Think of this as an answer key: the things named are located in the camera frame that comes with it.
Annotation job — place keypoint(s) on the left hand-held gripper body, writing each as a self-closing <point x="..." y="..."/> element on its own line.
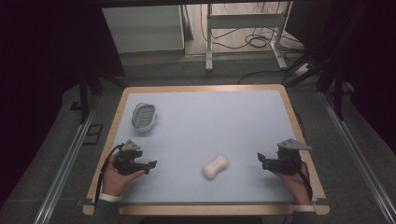
<point x="126" y="163"/>

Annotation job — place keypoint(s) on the pale blue table mat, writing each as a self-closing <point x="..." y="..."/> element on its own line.
<point x="205" y="130"/>

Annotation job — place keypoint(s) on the white cabinet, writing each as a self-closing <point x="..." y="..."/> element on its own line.
<point x="143" y="28"/>

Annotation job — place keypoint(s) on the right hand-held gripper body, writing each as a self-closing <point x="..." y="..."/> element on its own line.
<point x="288" y="158"/>

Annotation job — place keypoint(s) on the person's right hand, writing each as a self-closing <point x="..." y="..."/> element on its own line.
<point x="295" y="185"/>

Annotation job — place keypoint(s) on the white desk frame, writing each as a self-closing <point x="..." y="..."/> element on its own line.
<point x="243" y="20"/>

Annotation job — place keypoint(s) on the metal floor rail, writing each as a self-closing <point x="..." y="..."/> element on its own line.
<point x="358" y="155"/>
<point x="63" y="168"/>

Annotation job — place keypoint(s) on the grey oval soap dish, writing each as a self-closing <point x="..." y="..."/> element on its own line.
<point x="143" y="117"/>

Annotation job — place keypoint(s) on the person's left hand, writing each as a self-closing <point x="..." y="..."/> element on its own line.
<point x="115" y="182"/>

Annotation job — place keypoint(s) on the black stand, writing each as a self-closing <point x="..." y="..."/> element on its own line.
<point x="337" y="90"/>
<point x="83" y="99"/>

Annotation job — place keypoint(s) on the black floor bracket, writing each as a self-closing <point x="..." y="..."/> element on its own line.
<point x="93" y="134"/>

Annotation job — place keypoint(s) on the white bone-shaped toy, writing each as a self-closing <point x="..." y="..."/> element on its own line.
<point x="215" y="167"/>

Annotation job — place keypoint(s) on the dark table clamp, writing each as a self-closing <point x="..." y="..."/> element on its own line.
<point x="84" y="202"/>
<point x="322" y="202"/>

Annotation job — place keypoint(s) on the white power strip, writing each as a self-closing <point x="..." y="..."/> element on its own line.
<point x="302" y="69"/>

